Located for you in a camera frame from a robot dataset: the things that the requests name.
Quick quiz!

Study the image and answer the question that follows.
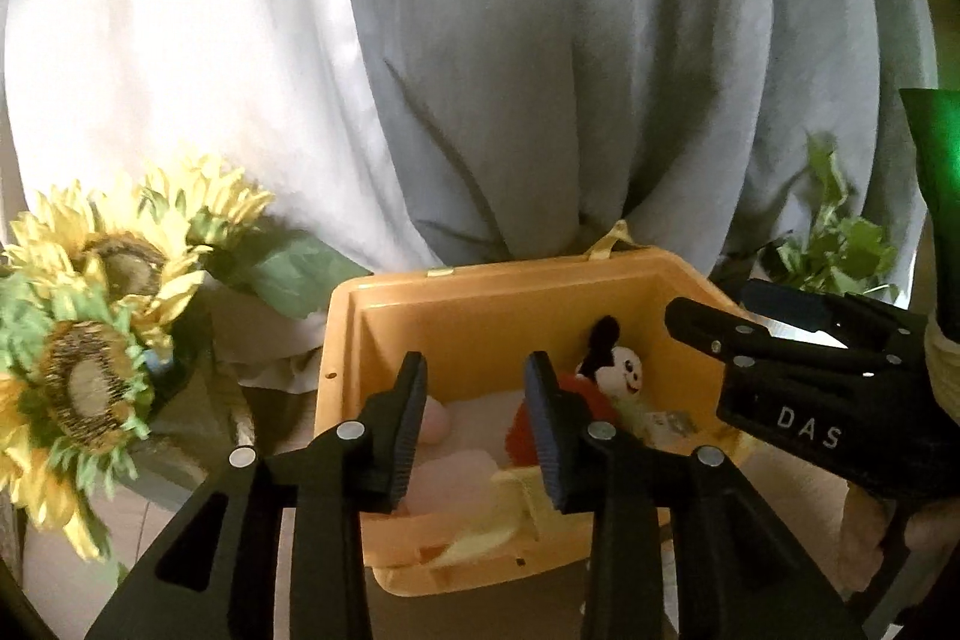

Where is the mouse plush toy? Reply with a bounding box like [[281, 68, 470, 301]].
[[574, 315, 646, 422]]

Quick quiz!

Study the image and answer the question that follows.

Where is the person's right hand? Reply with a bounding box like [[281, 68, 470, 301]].
[[838, 484, 960, 600]]

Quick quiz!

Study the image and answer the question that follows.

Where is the blue tissue pack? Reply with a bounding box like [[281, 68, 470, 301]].
[[645, 410, 695, 443]]

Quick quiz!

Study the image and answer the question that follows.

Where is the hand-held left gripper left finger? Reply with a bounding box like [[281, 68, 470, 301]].
[[84, 351, 428, 640]]

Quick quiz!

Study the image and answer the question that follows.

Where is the orange plastic crate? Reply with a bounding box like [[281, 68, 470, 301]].
[[313, 220, 752, 600]]

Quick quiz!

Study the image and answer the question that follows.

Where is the green potted plant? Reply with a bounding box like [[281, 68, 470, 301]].
[[756, 134, 901, 298]]

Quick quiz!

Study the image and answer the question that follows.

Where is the pink soft egg ball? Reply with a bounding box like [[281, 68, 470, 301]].
[[420, 401, 455, 444]]

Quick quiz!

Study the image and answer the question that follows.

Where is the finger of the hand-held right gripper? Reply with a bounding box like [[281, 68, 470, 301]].
[[739, 278, 927, 348], [665, 297, 848, 371]]

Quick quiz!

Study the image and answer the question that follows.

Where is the grey-green flower vase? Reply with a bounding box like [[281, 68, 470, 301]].
[[97, 347, 257, 515]]

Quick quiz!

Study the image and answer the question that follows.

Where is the mauve fluffy pom-pom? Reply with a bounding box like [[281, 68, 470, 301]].
[[401, 449, 505, 519]]

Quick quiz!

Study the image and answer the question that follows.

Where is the white plant pot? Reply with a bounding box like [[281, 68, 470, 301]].
[[750, 304, 852, 352]]

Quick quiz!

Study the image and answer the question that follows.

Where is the sunflower bouquet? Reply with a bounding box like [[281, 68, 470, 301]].
[[0, 156, 374, 562]]

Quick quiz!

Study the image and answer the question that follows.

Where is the red fluffy pom-pom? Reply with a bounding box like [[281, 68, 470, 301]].
[[508, 377, 625, 470]]

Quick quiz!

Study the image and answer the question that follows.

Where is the light pink curtain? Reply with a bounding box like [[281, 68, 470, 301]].
[[0, 0, 376, 397]]

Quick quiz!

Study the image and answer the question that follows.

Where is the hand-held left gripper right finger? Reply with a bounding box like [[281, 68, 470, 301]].
[[523, 351, 871, 640]]

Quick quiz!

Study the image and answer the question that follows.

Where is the grey curtain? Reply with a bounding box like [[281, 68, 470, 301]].
[[330, 0, 940, 270]]

